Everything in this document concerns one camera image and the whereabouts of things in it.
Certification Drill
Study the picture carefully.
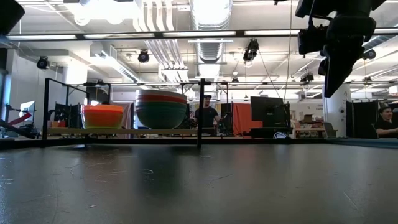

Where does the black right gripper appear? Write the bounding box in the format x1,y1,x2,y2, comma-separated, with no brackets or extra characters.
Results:
317,14,377,99

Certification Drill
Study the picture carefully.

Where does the large red bowl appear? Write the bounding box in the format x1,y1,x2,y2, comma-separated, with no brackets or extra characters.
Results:
136,94,188,105

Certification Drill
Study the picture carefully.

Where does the large green bowl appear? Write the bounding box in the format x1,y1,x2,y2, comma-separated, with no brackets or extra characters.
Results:
136,101,188,130

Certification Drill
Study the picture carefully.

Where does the small pink translucent bowl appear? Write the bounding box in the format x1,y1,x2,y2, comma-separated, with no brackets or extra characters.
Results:
81,111,124,129

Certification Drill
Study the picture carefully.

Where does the dark partition panel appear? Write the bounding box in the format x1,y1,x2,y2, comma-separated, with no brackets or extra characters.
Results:
346,99,381,138

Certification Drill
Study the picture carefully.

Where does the grey office chair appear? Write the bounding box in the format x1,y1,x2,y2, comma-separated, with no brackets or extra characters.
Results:
323,121,338,138

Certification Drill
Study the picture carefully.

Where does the black background monitor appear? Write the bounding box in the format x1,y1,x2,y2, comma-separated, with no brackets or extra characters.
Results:
250,96,292,129

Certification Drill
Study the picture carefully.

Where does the person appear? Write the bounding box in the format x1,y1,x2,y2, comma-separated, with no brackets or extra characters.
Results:
193,95,222,129
374,105,398,139

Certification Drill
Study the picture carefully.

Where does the orange curtain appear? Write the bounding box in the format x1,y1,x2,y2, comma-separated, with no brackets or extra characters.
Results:
231,102,265,136

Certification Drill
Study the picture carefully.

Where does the black overhead light beam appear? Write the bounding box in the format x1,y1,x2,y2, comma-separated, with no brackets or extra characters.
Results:
0,29,398,41

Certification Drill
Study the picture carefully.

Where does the black table mat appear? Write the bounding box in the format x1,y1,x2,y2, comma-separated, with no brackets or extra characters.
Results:
0,144,398,224

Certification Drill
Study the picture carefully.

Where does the white background monitor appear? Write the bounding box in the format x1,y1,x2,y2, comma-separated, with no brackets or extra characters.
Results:
19,100,36,122

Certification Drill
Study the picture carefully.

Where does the red background item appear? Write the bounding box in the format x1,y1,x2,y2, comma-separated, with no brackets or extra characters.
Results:
7,111,33,126

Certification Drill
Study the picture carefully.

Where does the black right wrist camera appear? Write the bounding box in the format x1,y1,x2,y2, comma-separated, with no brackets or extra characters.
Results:
297,24,330,56

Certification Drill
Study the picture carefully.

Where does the black table frame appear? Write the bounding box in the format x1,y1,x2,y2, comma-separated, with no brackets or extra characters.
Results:
0,136,398,149

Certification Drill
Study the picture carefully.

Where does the silver ventilation duct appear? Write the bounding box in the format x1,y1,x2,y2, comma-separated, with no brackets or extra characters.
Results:
190,0,233,77

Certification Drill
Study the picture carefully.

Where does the black background frame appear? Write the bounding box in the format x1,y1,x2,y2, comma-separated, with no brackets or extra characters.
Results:
61,82,112,129

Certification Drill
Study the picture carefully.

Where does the black metal shelf frame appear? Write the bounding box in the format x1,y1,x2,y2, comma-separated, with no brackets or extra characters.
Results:
42,77,206,149

